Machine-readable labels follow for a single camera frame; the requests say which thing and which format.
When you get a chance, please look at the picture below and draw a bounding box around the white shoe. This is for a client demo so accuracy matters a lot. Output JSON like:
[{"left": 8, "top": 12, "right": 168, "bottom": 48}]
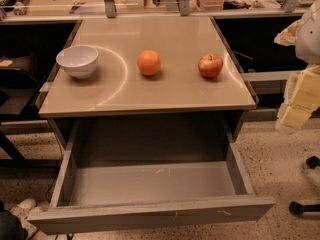
[{"left": 10, "top": 198, "right": 42, "bottom": 240}]

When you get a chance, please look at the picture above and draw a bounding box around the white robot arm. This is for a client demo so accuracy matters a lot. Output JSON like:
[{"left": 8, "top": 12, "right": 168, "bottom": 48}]
[{"left": 274, "top": 0, "right": 320, "bottom": 134}]

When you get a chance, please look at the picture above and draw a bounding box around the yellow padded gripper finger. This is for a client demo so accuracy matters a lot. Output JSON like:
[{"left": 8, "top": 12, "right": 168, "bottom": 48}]
[{"left": 275, "top": 65, "right": 320, "bottom": 133}]

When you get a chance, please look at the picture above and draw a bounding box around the white bowl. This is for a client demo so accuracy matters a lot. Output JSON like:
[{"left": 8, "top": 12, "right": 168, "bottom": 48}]
[{"left": 56, "top": 45, "right": 99, "bottom": 79}]

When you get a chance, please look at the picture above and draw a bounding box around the open grey top drawer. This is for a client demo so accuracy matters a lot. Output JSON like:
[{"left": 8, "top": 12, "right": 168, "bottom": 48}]
[{"left": 28, "top": 114, "right": 275, "bottom": 234}]

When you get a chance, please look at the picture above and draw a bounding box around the red apple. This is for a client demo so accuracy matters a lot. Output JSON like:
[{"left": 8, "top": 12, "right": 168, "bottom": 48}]
[{"left": 198, "top": 53, "right": 223, "bottom": 79}]

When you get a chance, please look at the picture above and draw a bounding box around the orange fruit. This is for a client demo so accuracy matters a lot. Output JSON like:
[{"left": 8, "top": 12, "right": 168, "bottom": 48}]
[{"left": 137, "top": 50, "right": 161, "bottom": 76}]

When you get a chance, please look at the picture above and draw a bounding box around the black chair base wheel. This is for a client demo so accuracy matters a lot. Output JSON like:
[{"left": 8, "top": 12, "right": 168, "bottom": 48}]
[{"left": 289, "top": 156, "right": 320, "bottom": 216}]

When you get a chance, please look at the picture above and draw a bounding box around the black device on back bench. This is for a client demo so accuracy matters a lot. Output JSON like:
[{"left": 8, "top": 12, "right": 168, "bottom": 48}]
[{"left": 0, "top": 0, "right": 30, "bottom": 16}]

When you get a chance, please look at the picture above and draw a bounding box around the grey cabinet with beige top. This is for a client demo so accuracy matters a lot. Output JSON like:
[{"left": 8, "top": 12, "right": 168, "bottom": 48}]
[{"left": 35, "top": 15, "right": 260, "bottom": 152}]

